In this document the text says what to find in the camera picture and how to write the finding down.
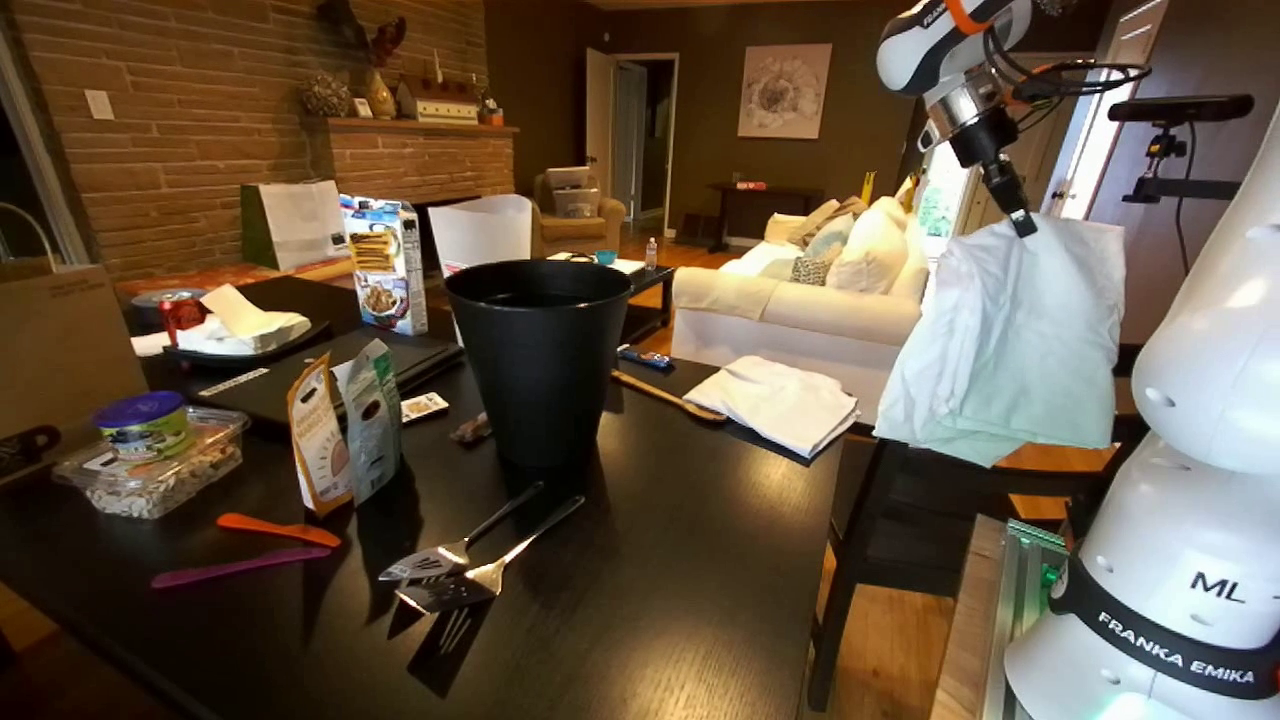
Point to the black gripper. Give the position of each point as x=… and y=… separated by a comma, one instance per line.
x=978, y=125

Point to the large white towel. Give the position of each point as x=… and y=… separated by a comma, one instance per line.
x=1014, y=347

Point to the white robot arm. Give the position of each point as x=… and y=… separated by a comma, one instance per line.
x=1170, y=605

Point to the small white folded towel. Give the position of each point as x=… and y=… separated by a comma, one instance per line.
x=778, y=402

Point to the black wooden chair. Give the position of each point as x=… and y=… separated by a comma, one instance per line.
x=903, y=516

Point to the white sofa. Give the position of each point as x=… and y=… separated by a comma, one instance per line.
x=834, y=298

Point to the black plastic bin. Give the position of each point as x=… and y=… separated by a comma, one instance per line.
x=541, y=339

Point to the white laptop back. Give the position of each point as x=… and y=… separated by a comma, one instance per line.
x=482, y=230

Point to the cereal box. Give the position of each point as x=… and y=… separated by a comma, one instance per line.
x=385, y=260

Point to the green white snack pouch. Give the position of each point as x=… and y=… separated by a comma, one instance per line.
x=372, y=417

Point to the metal spatula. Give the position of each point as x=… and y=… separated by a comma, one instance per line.
x=455, y=554

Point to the white paper bag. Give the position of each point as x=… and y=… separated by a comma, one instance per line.
x=301, y=223

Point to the brown white snack pouch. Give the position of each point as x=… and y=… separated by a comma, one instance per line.
x=317, y=442

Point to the white napkin stack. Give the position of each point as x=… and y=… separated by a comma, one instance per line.
x=232, y=326

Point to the purple knife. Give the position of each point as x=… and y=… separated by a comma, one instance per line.
x=204, y=574

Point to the orange knife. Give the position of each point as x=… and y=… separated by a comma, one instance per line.
x=304, y=535

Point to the clear plastic food container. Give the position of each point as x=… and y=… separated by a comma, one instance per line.
x=153, y=484

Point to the purple lidded jar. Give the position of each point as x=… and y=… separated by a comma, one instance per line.
x=144, y=424

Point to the brown paper bag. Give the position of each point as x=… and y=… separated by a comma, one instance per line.
x=65, y=352

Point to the black camera on stand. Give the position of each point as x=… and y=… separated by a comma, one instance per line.
x=1166, y=114

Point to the framed wall picture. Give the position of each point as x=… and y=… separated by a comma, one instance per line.
x=783, y=93

